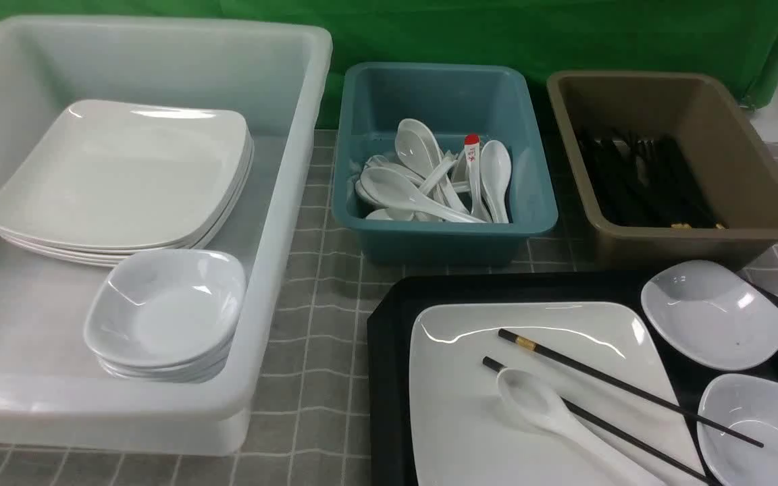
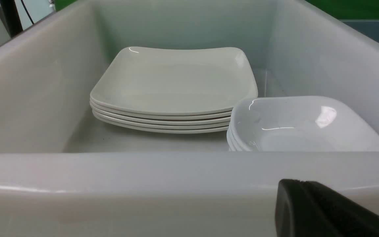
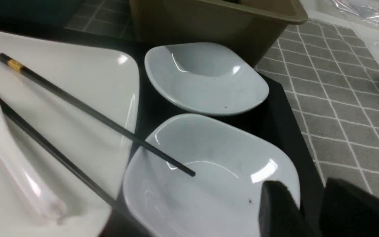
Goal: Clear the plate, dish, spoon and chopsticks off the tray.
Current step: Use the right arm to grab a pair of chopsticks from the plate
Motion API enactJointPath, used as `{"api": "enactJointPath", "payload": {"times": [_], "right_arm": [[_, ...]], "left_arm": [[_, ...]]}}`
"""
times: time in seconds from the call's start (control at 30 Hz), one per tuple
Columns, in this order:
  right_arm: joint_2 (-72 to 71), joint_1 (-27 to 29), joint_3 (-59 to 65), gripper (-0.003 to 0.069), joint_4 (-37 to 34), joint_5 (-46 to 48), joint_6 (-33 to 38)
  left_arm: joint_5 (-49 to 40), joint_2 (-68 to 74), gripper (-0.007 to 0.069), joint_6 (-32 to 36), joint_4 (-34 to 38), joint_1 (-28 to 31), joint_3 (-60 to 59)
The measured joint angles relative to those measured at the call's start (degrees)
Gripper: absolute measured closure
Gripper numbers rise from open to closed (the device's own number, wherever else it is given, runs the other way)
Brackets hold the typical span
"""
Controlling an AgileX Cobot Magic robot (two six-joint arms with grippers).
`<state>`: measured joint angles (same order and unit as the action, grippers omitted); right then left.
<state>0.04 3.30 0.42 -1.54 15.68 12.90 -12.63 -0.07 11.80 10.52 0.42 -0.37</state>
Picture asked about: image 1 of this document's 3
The white square rice plate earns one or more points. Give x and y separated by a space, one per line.
462 433

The white soup spoon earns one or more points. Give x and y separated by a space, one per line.
532 401

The stack of white bowls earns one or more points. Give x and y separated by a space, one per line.
167 315

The stack of white plates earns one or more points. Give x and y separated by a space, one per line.
111 179

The large white plastic bin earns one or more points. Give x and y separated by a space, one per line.
52 390

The grey checked tablecloth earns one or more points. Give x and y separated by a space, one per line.
314 376

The black serving tray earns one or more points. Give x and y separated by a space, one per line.
389 341

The pile of white spoons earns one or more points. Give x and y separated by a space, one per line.
429 184

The teal plastic bin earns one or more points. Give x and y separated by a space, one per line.
453 101

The red tipped white spoon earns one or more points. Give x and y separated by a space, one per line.
471 155

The pile of black chopsticks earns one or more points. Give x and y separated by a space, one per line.
645 182

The brown plastic bin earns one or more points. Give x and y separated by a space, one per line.
735 170

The green cloth backdrop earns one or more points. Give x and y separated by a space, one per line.
735 42

